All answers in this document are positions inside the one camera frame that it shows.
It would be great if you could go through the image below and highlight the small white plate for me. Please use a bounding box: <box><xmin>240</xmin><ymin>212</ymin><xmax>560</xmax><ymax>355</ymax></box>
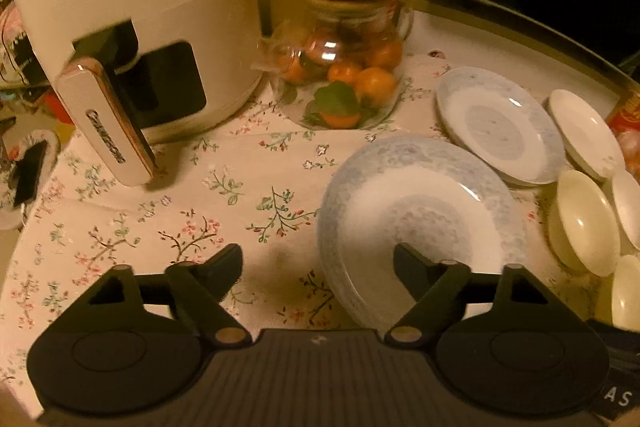
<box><xmin>548</xmin><ymin>89</ymin><xmax>625</xmax><ymax>182</ymax></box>

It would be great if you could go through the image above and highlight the cream bowl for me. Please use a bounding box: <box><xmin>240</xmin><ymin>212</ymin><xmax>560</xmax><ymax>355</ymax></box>
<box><xmin>596</xmin><ymin>256</ymin><xmax>640</xmax><ymax>332</ymax></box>
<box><xmin>548</xmin><ymin>170</ymin><xmax>620</xmax><ymax>277</ymax></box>

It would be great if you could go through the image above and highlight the blue patterned large plate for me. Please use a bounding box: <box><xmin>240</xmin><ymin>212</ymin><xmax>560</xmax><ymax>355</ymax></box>
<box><xmin>317</xmin><ymin>135</ymin><xmax>528</xmax><ymax>333</ymax></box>

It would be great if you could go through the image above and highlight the plastic bag of tangerines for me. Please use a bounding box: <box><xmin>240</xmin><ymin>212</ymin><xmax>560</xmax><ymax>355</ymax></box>
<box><xmin>616</xmin><ymin>129</ymin><xmax>640</xmax><ymax>182</ymax></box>

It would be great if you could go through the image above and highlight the white bowl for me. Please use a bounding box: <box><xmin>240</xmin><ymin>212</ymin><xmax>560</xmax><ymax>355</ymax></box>
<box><xmin>605</xmin><ymin>169</ymin><xmax>640</xmax><ymax>253</ymax></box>

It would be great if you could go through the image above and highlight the floral tablecloth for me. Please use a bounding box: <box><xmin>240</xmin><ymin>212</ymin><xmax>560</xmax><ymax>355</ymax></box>
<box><xmin>0</xmin><ymin>48</ymin><xmax>609</xmax><ymax>408</ymax></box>

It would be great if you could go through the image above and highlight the white air fryer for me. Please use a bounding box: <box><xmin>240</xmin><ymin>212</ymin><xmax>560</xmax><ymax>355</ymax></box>
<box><xmin>14</xmin><ymin>0</ymin><xmax>260</xmax><ymax>185</ymax></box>

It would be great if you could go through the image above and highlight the glass jar of tangerines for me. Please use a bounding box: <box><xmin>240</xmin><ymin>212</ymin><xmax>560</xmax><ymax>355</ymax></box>
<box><xmin>253</xmin><ymin>0</ymin><xmax>413</xmax><ymax>130</ymax></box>

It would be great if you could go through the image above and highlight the red gift box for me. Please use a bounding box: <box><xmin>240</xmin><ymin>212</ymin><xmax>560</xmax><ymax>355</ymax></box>
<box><xmin>606</xmin><ymin>89</ymin><xmax>640</xmax><ymax>135</ymax></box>

